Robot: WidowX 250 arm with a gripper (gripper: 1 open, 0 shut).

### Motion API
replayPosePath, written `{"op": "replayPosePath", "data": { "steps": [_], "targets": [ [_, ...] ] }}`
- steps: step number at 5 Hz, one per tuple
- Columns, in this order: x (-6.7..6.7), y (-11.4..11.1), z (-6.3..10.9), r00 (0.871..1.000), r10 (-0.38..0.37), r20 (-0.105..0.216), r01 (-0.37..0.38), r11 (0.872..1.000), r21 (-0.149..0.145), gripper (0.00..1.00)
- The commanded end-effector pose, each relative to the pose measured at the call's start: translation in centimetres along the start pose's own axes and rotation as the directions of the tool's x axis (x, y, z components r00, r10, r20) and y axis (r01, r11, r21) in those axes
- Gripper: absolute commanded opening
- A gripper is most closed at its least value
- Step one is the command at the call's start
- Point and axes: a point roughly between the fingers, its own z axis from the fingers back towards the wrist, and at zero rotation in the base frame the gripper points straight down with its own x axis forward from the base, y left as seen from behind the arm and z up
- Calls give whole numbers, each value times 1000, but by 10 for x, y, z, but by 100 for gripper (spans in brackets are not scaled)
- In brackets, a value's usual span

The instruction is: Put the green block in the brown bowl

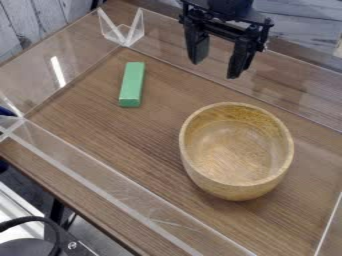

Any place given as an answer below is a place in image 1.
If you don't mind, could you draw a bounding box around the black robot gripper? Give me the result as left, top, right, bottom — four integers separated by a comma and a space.
178, 0, 273, 79

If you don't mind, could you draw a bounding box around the brown wooden bowl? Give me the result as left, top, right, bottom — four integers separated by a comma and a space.
178, 102, 295, 201

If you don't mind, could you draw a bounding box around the grey metal base plate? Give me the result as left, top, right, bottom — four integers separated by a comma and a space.
43, 224, 98, 256

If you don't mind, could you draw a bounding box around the black table leg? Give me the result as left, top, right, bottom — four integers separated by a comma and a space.
47, 199, 65, 225

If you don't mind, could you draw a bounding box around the blue object at edge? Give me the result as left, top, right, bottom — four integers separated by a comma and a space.
0, 106, 15, 117

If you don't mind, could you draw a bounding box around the clear acrylic tray enclosure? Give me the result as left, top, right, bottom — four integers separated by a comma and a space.
0, 0, 342, 256

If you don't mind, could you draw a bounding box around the green rectangular block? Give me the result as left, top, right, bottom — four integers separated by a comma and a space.
118, 62, 145, 107

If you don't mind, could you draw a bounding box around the black cable loop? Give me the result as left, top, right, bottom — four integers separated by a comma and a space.
0, 215, 62, 256

